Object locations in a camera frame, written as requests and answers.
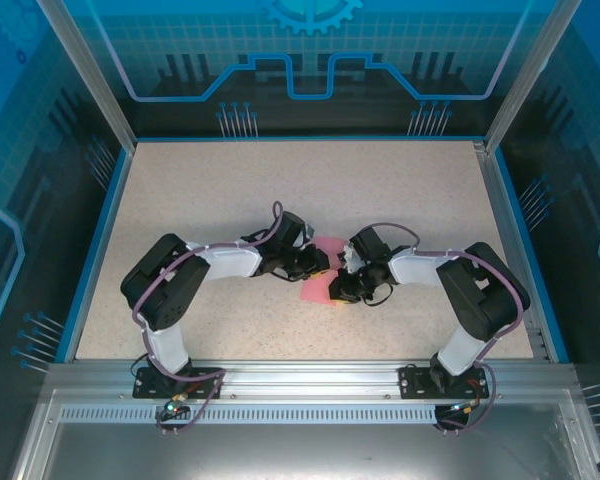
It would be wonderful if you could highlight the blue table edge strip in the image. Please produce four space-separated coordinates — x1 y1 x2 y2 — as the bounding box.
492 149 572 364
62 147 132 364

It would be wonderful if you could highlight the aluminium frame post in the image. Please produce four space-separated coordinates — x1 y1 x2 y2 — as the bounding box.
36 0 138 152
482 0 584 154

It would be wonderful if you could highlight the aluminium side rail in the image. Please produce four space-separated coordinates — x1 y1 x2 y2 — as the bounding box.
472 141 552 362

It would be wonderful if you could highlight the pink cloth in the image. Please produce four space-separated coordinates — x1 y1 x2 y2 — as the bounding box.
299 234 347 305

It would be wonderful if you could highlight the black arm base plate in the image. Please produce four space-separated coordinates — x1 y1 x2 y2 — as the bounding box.
132 366 227 401
398 364 489 401

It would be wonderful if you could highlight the connector with green light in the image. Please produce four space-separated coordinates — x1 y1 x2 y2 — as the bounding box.
162 393 190 417
447 399 482 417

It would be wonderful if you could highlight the grey metal tray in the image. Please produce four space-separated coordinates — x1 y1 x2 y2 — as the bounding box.
9 389 600 480

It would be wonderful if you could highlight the slotted grey cable duct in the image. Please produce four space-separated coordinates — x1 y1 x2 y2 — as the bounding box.
57 405 486 423

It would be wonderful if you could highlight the aluminium mounting rail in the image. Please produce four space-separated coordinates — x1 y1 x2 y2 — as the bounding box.
47 359 579 399

